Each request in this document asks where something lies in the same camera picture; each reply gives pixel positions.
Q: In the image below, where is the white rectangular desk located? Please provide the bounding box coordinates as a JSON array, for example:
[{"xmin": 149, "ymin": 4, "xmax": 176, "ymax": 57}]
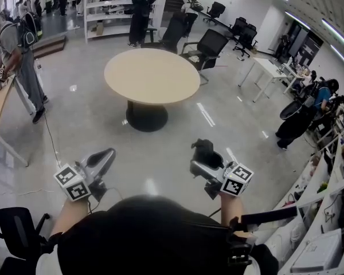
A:
[{"xmin": 237, "ymin": 56, "xmax": 289, "ymax": 103}]

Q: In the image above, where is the black item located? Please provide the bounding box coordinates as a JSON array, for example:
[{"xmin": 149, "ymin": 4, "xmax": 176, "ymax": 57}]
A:
[{"xmin": 190, "ymin": 138, "xmax": 216, "ymax": 166}]

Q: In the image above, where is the person's black clothed torso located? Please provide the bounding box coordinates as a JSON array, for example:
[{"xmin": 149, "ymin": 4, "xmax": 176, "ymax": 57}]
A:
[{"xmin": 36, "ymin": 195, "xmax": 279, "ymax": 275}]

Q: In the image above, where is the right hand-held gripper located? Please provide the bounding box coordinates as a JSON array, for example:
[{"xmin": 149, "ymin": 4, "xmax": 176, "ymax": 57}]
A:
[{"xmin": 190, "ymin": 151, "xmax": 255, "ymax": 199}]

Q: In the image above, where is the white shelf unit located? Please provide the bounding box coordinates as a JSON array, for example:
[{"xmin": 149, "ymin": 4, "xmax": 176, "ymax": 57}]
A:
[{"xmin": 84, "ymin": 0, "xmax": 165, "ymax": 44}]

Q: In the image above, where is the black mesh office chair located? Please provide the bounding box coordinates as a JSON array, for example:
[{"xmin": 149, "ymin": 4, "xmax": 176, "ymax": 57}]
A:
[{"xmin": 179, "ymin": 28, "xmax": 230, "ymax": 82}]

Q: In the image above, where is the person's right forearm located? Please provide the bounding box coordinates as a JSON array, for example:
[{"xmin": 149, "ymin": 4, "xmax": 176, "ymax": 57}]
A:
[{"xmin": 219, "ymin": 194, "xmax": 245, "ymax": 229}]

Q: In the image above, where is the white flat box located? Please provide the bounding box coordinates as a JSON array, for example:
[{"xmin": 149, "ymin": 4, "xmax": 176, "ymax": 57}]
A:
[{"xmin": 290, "ymin": 228, "xmax": 343, "ymax": 272}]

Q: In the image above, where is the low brown step platform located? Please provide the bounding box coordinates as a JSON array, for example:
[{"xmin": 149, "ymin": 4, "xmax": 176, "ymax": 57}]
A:
[{"xmin": 32, "ymin": 34, "xmax": 68, "ymax": 59}]

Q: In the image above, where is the round wooden table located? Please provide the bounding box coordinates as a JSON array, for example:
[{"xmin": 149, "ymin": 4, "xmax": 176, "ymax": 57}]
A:
[{"xmin": 104, "ymin": 48, "xmax": 201, "ymax": 133}]

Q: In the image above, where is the black floor cable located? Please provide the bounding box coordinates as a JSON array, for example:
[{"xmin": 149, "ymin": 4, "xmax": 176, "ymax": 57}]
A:
[{"xmin": 31, "ymin": 107, "xmax": 62, "ymax": 168}]

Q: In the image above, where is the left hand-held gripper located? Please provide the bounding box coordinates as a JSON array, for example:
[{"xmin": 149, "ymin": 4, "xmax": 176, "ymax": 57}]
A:
[{"xmin": 53, "ymin": 147, "xmax": 117, "ymax": 202}]

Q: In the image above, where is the cardboard box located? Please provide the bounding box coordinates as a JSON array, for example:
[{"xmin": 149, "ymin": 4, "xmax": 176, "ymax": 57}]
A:
[{"xmin": 91, "ymin": 21, "xmax": 104, "ymax": 37}]

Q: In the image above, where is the person's left forearm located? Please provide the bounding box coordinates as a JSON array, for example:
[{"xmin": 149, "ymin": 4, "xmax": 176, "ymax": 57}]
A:
[{"xmin": 49, "ymin": 196, "xmax": 89, "ymax": 238}]

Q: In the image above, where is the long white shelving rack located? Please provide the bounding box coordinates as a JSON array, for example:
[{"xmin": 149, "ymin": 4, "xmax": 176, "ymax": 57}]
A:
[{"xmin": 259, "ymin": 119, "xmax": 344, "ymax": 275}]

